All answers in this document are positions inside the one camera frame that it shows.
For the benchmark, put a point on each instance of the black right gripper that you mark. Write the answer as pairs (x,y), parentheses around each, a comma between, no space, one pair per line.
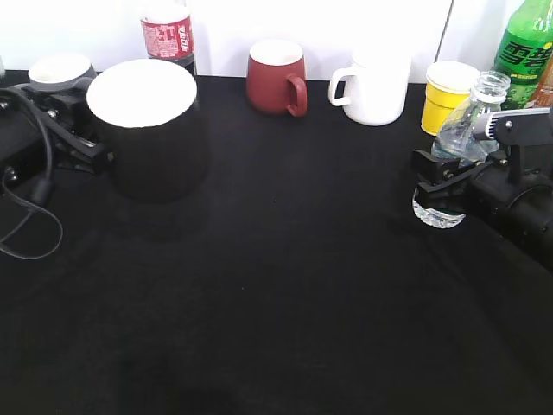
(521,212)

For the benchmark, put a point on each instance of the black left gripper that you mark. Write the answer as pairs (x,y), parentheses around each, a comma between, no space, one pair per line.
(43,131)

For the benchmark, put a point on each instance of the clear water bottle green label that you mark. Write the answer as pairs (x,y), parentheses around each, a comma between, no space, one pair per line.
(455,139)

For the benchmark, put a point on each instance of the black ceramic mug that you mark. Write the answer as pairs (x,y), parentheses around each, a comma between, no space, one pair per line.
(148,113)

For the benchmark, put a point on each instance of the yellow paper cup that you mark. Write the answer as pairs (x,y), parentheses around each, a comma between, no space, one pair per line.
(449,83)

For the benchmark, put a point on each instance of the grey ceramic mug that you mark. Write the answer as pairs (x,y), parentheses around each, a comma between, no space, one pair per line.
(60,72)

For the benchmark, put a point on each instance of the orange drink bottle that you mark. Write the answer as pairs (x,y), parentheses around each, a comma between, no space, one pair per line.
(542,97)

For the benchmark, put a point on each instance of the green soda bottle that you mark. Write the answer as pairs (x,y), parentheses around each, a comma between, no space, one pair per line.
(525,51)

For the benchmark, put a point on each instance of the white ceramic mug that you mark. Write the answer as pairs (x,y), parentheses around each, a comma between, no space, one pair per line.
(372,90)

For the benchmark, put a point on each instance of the cola bottle red label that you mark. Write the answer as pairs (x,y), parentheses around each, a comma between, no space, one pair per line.
(167,32)

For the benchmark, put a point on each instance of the red ceramic mug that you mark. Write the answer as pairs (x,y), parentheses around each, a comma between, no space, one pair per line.
(276,78)

